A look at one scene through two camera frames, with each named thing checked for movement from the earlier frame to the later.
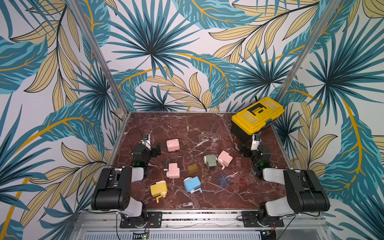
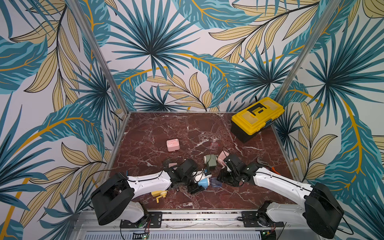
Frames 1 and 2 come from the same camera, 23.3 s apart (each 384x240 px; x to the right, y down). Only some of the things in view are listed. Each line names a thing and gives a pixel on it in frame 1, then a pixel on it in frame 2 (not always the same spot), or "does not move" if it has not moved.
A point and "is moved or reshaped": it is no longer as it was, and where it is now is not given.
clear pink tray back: (214, 146) does not move
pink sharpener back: (173, 145) does not move
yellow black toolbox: (254, 119) does not move
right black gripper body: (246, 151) → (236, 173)
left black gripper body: (154, 153) → (188, 180)
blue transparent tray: (223, 180) is moved or reshaped
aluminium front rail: (202, 225) does not move
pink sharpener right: (224, 159) does not move
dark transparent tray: (166, 162) does not move
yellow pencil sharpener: (159, 188) does not move
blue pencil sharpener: (192, 184) is moved or reshaped
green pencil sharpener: (211, 160) does not move
